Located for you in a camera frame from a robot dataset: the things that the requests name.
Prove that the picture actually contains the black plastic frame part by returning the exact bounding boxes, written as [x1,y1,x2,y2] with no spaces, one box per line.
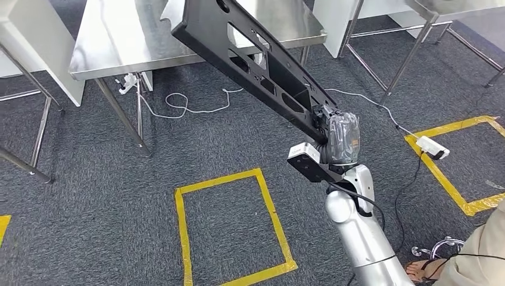
[170,0,338,145]

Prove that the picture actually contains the large stainless steel workbench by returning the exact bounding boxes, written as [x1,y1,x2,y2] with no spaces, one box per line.
[68,0,328,157]

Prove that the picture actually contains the yellow floor tape square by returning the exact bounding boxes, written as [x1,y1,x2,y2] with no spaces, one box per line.
[174,167,300,286]

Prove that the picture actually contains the white plug adapter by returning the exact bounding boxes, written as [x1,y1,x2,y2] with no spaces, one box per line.
[117,73,139,95]

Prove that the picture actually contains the white panel board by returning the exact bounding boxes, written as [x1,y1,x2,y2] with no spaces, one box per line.
[0,0,86,108]
[313,0,439,59]

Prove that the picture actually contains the white power strip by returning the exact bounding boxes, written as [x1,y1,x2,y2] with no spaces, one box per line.
[415,135,451,161]

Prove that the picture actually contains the stainless steel side table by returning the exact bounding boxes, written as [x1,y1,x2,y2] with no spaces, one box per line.
[339,0,505,107]
[0,41,64,185]

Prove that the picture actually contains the chrome stool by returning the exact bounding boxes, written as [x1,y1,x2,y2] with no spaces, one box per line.
[410,236,467,262]

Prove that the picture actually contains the person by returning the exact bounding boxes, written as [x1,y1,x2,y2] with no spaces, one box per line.
[405,199,505,286]

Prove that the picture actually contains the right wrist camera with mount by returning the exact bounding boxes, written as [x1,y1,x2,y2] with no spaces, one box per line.
[286,142,345,184]

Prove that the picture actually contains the white floor cable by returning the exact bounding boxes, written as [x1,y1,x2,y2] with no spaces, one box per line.
[136,86,420,139]

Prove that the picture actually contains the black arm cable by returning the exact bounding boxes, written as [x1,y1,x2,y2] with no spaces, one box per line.
[326,181,386,286]

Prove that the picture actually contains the black floor cable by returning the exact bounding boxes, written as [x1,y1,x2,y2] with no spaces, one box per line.
[394,151,505,277]

